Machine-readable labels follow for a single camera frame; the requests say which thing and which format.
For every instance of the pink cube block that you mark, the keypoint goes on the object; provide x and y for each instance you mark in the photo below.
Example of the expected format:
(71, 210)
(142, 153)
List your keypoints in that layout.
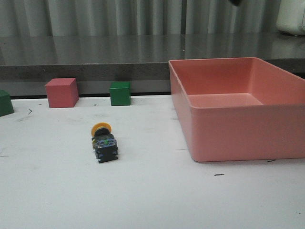
(62, 92)

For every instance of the green block left edge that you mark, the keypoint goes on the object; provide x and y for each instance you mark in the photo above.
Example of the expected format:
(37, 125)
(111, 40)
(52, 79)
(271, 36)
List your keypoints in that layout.
(6, 107)

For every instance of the pink plastic bin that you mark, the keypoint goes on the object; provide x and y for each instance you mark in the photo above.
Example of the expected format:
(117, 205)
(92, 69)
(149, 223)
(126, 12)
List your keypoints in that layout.
(238, 109)

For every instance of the yellow mushroom push button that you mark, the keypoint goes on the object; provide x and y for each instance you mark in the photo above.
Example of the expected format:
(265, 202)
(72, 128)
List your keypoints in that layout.
(104, 143)

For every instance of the green cube block centre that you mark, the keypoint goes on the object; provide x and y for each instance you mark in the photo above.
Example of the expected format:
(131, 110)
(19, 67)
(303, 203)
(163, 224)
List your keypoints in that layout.
(120, 93)

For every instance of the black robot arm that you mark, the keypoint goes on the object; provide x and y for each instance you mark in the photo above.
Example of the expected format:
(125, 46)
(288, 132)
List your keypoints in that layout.
(236, 3)

